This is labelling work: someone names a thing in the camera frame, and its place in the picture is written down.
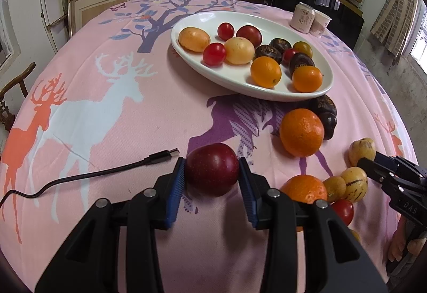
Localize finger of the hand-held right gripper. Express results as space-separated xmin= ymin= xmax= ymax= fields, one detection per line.
xmin=358 ymin=158 xmax=405 ymax=193
xmin=375 ymin=152 xmax=427 ymax=180

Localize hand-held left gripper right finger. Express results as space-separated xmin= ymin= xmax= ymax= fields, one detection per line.
xmin=238 ymin=157 xmax=389 ymax=293

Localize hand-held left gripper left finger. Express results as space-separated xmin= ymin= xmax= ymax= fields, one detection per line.
xmin=35 ymin=157 xmax=186 ymax=293

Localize yellow pear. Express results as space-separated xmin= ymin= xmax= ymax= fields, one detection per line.
xmin=349 ymin=137 xmax=377 ymax=167

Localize dark red apple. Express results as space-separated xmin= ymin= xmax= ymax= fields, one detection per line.
xmin=185 ymin=143 xmax=240 ymax=197

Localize brown-crowned water chestnut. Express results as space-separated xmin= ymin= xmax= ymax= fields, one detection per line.
xmin=305 ymin=94 xmax=337 ymax=117

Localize small orange mandarin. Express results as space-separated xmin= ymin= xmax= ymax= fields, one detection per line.
xmin=292 ymin=65 xmax=324 ymax=93

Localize white oval plate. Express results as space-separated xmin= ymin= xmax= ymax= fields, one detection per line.
xmin=171 ymin=11 xmax=334 ymax=102

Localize person's right hand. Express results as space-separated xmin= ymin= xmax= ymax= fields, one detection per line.
xmin=388 ymin=215 xmax=427 ymax=263

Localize purple-striped pepino melon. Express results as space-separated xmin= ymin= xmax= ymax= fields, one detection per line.
xmin=339 ymin=167 xmax=368 ymax=203

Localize small tan longan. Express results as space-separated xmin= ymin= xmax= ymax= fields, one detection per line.
xmin=322 ymin=176 xmax=347 ymax=203

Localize dark purple plum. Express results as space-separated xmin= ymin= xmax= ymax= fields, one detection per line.
xmin=317 ymin=112 xmax=338 ymax=141

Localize pink deer print tablecloth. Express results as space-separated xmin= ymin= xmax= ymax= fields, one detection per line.
xmin=0 ymin=0 xmax=421 ymax=293

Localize oval orange kumquat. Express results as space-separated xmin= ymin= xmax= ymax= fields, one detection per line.
xmin=250 ymin=56 xmax=282 ymax=89

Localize bright side window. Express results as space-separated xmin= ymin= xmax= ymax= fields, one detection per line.
xmin=409 ymin=0 xmax=427 ymax=72

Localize large water chestnut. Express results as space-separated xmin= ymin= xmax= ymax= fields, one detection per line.
xmin=288 ymin=52 xmax=315 ymax=77

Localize yellow green tomato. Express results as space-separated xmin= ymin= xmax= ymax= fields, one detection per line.
xmin=292 ymin=41 xmax=313 ymax=59

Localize pale yellow round fruit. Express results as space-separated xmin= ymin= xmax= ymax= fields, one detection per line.
xmin=223 ymin=37 xmax=255 ymax=65

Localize small dark red plum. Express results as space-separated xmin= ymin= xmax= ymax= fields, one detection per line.
xmin=282 ymin=48 xmax=299 ymax=67

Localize woven patterned panels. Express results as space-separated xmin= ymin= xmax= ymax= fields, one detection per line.
xmin=370 ymin=0 xmax=421 ymax=60

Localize white paper cup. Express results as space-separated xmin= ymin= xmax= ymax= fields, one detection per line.
xmin=310 ymin=10 xmax=332 ymax=38

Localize small red cherry tomato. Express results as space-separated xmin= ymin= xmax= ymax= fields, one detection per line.
xmin=217 ymin=22 xmax=235 ymax=41

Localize pale drink can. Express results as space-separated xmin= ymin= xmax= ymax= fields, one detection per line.
xmin=289 ymin=2 xmax=316 ymax=34

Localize wooden chair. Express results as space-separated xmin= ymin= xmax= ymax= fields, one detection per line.
xmin=0 ymin=62 xmax=37 ymax=133

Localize white framed window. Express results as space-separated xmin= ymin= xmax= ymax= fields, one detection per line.
xmin=0 ymin=0 xmax=22 ymax=63

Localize black usb cable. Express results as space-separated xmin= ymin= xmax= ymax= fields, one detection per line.
xmin=0 ymin=148 xmax=181 ymax=208

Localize cardboard picture frame box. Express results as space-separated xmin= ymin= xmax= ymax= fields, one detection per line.
xmin=68 ymin=0 xmax=147 ymax=38

